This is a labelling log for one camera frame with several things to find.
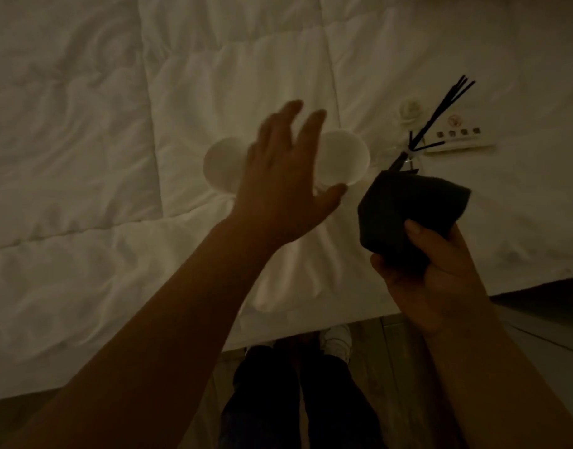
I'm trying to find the black cloth pouch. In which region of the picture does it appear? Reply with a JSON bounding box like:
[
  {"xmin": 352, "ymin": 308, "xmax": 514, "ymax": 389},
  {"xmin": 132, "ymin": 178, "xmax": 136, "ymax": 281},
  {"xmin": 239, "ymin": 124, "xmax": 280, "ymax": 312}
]
[{"xmin": 358, "ymin": 169, "xmax": 472, "ymax": 273}]

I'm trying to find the white quilted duvet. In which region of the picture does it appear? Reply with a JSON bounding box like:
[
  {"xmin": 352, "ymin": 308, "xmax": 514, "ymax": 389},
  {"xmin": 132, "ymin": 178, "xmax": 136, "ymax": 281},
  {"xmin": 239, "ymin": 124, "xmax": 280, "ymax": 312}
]
[{"xmin": 0, "ymin": 0, "xmax": 573, "ymax": 403}]

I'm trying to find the white labelled card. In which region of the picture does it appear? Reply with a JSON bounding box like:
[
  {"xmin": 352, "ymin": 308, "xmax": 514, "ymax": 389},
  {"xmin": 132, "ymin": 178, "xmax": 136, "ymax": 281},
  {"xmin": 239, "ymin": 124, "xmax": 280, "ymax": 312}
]
[{"xmin": 424, "ymin": 114, "xmax": 497, "ymax": 156}]

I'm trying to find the person's leg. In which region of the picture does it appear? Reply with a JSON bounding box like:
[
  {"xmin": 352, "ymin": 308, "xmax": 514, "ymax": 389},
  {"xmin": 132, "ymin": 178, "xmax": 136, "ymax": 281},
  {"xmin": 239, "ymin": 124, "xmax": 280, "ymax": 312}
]
[
  {"xmin": 218, "ymin": 345, "xmax": 302, "ymax": 449},
  {"xmin": 299, "ymin": 353, "xmax": 387, "ymax": 449}
]

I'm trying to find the person's right leg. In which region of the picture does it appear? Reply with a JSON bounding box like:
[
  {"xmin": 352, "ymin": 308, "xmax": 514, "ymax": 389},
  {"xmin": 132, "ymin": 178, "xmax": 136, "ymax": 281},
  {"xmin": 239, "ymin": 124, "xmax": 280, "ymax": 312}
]
[{"xmin": 299, "ymin": 353, "xmax": 387, "ymax": 449}]

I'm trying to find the person's right hand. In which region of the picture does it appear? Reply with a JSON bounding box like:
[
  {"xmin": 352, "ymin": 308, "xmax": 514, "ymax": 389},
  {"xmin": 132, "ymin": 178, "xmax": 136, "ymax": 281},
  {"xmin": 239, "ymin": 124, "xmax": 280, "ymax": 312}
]
[{"xmin": 370, "ymin": 220, "xmax": 494, "ymax": 340}]

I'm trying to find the person's right forearm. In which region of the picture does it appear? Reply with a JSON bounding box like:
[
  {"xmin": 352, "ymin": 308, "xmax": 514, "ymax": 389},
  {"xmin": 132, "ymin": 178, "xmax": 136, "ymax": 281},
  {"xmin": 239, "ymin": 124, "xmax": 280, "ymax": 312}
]
[{"xmin": 424, "ymin": 303, "xmax": 573, "ymax": 449}]

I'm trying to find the white shoe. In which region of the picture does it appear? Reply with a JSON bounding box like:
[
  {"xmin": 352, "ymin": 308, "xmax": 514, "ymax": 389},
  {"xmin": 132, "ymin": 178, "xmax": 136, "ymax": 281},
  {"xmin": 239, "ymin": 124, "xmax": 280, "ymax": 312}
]
[{"xmin": 320, "ymin": 324, "xmax": 353, "ymax": 364}]

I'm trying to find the person's left forearm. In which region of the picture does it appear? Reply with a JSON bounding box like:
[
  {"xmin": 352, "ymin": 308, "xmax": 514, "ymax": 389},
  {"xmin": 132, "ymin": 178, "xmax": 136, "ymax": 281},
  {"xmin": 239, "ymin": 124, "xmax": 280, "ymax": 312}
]
[{"xmin": 1, "ymin": 214, "xmax": 280, "ymax": 449}]

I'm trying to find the person's left leg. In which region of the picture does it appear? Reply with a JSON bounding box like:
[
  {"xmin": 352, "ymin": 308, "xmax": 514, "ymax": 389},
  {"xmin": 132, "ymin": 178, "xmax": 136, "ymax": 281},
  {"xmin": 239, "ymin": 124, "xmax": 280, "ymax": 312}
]
[{"xmin": 218, "ymin": 345, "xmax": 302, "ymax": 449}]

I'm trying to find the white round cup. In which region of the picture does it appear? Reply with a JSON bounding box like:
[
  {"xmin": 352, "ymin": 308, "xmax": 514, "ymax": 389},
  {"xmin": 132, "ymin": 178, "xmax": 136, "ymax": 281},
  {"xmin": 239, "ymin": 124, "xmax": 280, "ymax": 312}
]
[
  {"xmin": 314, "ymin": 130, "xmax": 371, "ymax": 188},
  {"xmin": 203, "ymin": 137, "xmax": 250, "ymax": 196}
]

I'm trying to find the bundle of black reed sticks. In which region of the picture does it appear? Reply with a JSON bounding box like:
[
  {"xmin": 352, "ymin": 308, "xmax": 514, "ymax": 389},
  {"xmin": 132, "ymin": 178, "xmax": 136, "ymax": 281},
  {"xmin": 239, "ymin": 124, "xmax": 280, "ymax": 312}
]
[{"xmin": 390, "ymin": 75, "xmax": 476, "ymax": 172}]

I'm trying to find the person's left hand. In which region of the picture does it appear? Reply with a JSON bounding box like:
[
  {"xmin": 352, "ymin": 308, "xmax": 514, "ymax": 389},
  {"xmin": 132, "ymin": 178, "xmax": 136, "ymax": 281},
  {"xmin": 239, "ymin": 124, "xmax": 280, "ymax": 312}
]
[{"xmin": 229, "ymin": 100, "xmax": 349, "ymax": 251}]

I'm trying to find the small white round cap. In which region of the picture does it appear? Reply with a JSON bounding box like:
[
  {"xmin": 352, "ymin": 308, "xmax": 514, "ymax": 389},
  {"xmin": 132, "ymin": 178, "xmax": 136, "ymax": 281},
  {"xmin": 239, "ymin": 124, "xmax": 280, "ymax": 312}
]
[{"xmin": 399, "ymin": 98, "xmax": 423, "ymax": 124}]

